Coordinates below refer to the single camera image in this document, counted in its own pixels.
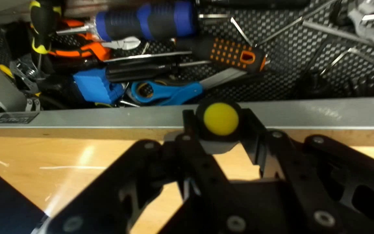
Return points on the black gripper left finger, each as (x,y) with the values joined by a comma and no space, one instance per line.
(119,197)

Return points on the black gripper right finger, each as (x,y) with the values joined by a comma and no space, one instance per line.
(331,185)

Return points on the black yellow-capped screwdriver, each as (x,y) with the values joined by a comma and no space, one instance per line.
(219,117)

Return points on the black long screwdriver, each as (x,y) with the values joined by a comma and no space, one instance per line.
(140,70)

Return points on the orange black dotted screwdriver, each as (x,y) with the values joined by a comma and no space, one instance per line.
(224,51)

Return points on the wooden-front metal tool drawer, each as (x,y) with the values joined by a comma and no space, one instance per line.
(236,177)

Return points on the blue plastic block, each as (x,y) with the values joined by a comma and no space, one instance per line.
(96,87)

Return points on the blue handled wrench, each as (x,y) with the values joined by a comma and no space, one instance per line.
(164,94)

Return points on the orange handled pliers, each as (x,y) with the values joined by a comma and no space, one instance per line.
(85,46)

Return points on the blue black handled screwdriver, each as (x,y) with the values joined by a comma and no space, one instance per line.
(150,21)

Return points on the black yellow handled tool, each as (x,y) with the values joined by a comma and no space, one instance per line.
(45,17)

